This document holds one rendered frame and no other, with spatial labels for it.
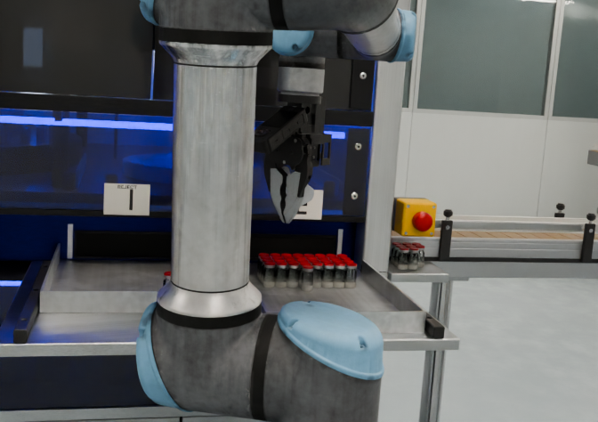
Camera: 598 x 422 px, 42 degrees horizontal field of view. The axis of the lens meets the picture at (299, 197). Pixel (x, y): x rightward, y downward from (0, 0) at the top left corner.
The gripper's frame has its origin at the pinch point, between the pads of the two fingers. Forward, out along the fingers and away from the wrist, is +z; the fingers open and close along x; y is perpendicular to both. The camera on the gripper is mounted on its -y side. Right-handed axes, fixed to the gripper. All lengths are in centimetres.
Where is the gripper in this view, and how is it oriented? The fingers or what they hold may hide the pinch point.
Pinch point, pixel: (284, 215)
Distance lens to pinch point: 130.2
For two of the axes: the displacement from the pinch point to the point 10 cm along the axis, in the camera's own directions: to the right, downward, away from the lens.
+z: -0.7, 9.9, 1.5
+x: -8.0, -1.4, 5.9
